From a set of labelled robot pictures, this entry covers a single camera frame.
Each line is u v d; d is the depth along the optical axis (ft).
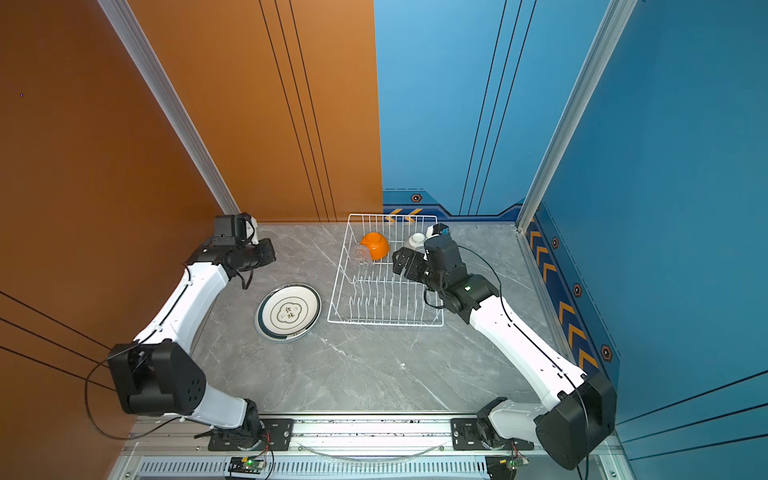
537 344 1.44
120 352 1.35
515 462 2.28
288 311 3.07
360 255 3.22
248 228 2.25
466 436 2.38
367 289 3.18
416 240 3.46
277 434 2.41
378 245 3.47
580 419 1.24
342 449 2.38
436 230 2.20
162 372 1.37
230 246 2.11
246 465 2.32
